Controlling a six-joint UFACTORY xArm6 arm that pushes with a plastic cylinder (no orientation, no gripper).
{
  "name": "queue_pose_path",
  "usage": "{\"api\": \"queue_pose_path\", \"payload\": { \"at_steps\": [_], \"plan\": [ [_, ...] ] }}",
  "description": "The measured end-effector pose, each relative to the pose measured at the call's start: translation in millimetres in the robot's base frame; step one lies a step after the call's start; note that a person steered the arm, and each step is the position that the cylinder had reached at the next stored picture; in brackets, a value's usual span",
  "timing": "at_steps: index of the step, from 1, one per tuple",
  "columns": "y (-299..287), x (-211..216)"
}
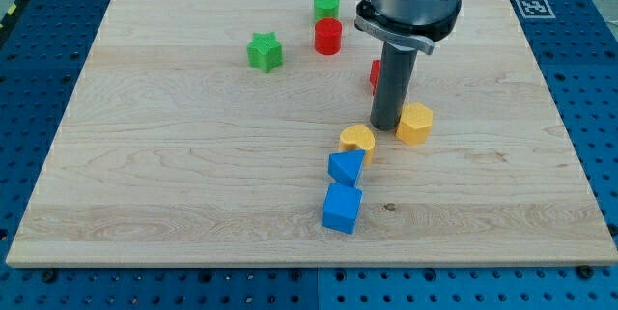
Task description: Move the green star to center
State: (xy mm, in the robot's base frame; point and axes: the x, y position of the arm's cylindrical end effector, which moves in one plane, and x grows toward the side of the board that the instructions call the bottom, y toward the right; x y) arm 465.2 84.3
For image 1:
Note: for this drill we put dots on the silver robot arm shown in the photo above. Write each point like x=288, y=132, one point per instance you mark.
x=408, y=24

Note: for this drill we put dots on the green star block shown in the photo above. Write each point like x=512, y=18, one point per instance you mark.
x=264, y=51

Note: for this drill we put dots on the blue triangle block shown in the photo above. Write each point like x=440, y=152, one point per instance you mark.
x=345, y=167

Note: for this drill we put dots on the yellow heart block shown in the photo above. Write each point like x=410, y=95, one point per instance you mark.
x=358, y=136

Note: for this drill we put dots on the blue cube block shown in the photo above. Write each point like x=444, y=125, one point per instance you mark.
x=341, y=207

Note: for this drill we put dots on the red block behind rod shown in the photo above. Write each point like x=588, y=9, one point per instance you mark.
x=374, y=74

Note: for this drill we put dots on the red cylinder block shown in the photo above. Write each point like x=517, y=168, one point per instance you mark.
x=328, y=36

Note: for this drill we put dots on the yellow hexagon block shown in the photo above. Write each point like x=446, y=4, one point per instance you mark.
x=415, y=124

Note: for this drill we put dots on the light wooden board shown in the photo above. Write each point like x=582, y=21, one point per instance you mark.
x=175, y=153

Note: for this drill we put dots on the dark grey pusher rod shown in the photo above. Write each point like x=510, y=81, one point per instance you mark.
x=396, y=67

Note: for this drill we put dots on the green cylinder block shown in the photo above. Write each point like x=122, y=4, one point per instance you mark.
x=325, y=9

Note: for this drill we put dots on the white fiducial marker tag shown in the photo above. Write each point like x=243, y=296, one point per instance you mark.
x=535, y=9

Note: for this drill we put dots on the black screw bottom left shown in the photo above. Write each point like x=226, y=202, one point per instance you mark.
x=49, y=275

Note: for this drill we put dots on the black screw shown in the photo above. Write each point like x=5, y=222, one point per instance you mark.
x=584, y=272
x=49, y=275

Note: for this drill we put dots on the black screw bottom right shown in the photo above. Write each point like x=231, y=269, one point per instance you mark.
x=584, y=272

